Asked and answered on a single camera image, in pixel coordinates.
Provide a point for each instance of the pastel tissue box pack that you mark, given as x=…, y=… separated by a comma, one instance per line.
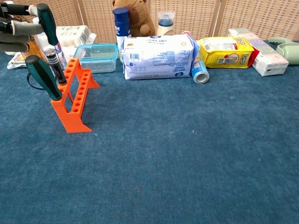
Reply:
x=268, y=60

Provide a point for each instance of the blue and white spray can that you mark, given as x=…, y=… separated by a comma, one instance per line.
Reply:
x=121, y=25

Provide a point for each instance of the white wet wipes pack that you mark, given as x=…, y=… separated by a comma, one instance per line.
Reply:
x=158, y=56

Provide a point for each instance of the green tea bottle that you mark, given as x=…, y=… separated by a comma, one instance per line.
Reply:
x=37, y=49

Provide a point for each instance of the brown capybara plush toy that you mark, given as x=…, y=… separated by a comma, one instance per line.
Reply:
x=140, y=18

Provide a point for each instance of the blue carpet table cover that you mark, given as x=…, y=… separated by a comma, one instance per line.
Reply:
x=163, y=151

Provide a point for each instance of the yellow Lipo biscuit bag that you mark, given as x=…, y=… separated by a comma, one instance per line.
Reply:
x=224, y=53

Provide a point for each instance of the white egg carton package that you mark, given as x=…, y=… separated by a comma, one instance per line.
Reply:
x=70, y=35

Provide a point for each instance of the white sauce bottle clear cap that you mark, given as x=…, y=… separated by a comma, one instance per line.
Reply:
x=165, y=28

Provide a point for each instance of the orange screwdriver rack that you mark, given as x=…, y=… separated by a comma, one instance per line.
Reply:
x=70, y=119

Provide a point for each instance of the blue plastic wrap roll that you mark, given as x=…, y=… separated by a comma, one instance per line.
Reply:
x=199, y=72

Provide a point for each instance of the clear container with blue lid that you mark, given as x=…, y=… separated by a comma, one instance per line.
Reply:
x=98, y=58

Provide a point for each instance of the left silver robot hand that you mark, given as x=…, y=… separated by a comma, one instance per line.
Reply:
x=16, y=28

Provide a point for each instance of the pale green lint roller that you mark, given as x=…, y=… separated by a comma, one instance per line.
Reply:
x=287, y=49

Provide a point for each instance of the red and yellow snack box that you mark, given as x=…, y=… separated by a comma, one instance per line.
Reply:
x=255, y=56

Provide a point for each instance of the wicker folding screen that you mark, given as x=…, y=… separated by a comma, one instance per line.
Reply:
x=198, y=14

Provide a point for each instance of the clear water bottle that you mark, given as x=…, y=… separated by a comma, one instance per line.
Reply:
x=59, y=50

